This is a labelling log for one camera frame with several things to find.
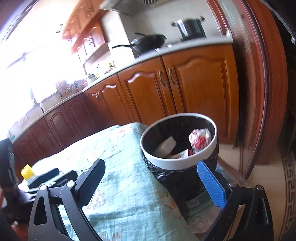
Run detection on floral light green tablecloth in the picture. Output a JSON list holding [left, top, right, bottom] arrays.
[[32, 123, 197, 240]]

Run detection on white red crumpled wrapper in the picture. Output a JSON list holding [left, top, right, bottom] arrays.
[[189, 128, 212, 153]]

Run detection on patterned floor mat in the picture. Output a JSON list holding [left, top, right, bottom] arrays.
[[278, 148, 295, 240]]

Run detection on wooden kitchen cabinets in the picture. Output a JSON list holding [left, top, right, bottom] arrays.
[[13, 43, 239, 178]]

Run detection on white rimmed trash bin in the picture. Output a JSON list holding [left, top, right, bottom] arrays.
[[140, 113, 219, 170]]

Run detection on wall cabinets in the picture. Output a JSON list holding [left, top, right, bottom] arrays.
[[62, 0, 109, 65]]

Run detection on grey speckled countertop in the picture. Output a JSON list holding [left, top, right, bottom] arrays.
[[10, 35, 234, 142]]

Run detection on black wok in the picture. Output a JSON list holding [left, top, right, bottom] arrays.
[[112, 33, 167, 54]]

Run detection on range hood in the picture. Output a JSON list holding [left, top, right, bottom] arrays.
[[99, 0, 161, 16]]

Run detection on red white carton box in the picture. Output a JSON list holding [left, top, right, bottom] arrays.
[[169, 149, 195, 159]]

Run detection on round wooden table top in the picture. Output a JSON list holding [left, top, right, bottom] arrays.
[[207, 1, 288, 177]]

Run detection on black cooking pot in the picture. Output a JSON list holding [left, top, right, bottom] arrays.
[[171, 16, 206, 42]]

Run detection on yellow foam fruit net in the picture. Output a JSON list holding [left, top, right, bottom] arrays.
[[21, 164, 35, 181]]

